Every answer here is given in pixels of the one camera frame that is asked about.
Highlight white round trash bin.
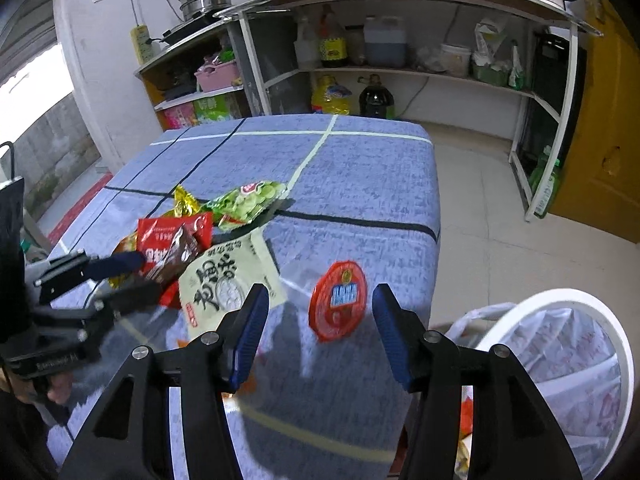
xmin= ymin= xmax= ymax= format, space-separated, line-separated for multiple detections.
xmin=472 ymin=287 xmax=635 ymax=480

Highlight dark soy sauce jug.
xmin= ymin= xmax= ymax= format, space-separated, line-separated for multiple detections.
xmin=320 ymin=5 xmax=349 ymax=68

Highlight white trash bin with bag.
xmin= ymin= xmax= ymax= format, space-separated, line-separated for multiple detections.
xmin=444 ymin=302 xmax=623 ymax=480

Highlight crumpled white plastic bag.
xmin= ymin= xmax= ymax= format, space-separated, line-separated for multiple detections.
xmin=472 ymin=17 xmax=508 ymax=68

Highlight blue checked tablecloth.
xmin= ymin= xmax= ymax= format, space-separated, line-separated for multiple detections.
xmin=47 ymin=114 xmax=441 ymax=480

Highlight yellow cooking oil jug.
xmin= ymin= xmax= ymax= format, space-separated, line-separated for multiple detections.
xmin=311 ymin=75 xmax=352 ymax=116

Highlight yellow power strip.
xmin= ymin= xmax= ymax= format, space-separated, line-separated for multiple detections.
xmin=131 ymin=25 xmax=153 ymax=66

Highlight translucent jerry can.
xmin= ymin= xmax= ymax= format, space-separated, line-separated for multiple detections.
xmin=363 ymin=16 xmax=407 ymax=68

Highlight small green basket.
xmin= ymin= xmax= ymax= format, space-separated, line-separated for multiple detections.
xmin=472 ymin=62 xmax=511 ymax=86

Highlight white plastic bottle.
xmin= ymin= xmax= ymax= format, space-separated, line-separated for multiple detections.
xmin=295 ymin=15 xmax=321 ymax=70

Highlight pink plastic basket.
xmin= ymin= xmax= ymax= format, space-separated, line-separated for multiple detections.
xmin=195 ymin=62 xmax=241 ymax=93

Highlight green pea snack packet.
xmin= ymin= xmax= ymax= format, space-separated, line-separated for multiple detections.
xmin=200 ymin=180 xmax=288 ymax=233

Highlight red round cup lid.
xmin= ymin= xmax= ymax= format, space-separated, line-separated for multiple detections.
xmin=308 ymin=260 xmax=369 ymax=344

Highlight green glass bottle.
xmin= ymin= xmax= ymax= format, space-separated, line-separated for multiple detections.
xmin=530 ymin=145 xmax=561 ymax=220

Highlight person's left hand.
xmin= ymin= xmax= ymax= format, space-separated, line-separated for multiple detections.
xmin=30 ymin=367 xmax=73 ymax=406

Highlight brown snack packet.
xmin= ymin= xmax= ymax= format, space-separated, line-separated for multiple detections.
xmin=142 ymin=225 xmax=201 ymax=286

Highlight wooden door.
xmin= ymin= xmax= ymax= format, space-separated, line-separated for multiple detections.
xmin=550 ymin=0 xmax=640 ymax=246

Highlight red snack packet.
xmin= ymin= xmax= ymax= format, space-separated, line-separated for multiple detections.
xmin=136 ymin=211 xmax=215 ymax=309

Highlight low wooden shelf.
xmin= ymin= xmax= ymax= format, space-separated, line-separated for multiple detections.
xmin=135 ymin=25 xmax=251 ymax=131

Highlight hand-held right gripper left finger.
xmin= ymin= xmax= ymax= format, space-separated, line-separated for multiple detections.
xmin=57 ymin=282 xmax=271 ymax=480

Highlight gold foil wrapper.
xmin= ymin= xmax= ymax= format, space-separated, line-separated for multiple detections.
xmin=172 ymin=185 xmax=203 ymax=218

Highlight pink carton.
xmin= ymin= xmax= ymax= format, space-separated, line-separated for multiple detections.
xmin=162 ymin=102 xmax=196 ymax=131

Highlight black induction cooker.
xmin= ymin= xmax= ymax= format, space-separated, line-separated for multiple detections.
xmin=162 ymin=10 xmax=231 ymax=43

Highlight beige noodle packet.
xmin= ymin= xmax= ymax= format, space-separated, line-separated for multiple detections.
xmin=177 ymin=230 xmax=288 ymax=343

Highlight dark cooking oil jug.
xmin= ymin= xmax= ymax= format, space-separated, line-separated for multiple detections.
xmin=358 ymin=74 xmax=396 ymax=120

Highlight green carton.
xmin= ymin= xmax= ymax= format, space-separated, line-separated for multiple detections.
xmin=192 ymin=95 xmax=231 ymax=126

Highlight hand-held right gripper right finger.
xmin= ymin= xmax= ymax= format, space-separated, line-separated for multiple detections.
xmin=371 ymin=282 xmax=583 ymax=480

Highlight white plastic tub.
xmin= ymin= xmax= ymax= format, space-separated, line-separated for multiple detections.
xmin=440 ymin=44 xmax=473 ymax=78

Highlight white metal shelf unit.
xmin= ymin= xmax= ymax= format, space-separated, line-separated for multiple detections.
xmin=220 ymin=0 xmax=603 ymax=223

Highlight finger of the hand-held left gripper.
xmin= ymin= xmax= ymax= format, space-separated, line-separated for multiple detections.
xmin=30 ymin=279 xmax=163 ymax=356
xmin=34 ymin=251 xmax=147 ymax=303

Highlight yellow orange snack packet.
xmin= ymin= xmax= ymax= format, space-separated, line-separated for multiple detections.
xmin=107 ymin=230 xmax=141 ymax=288

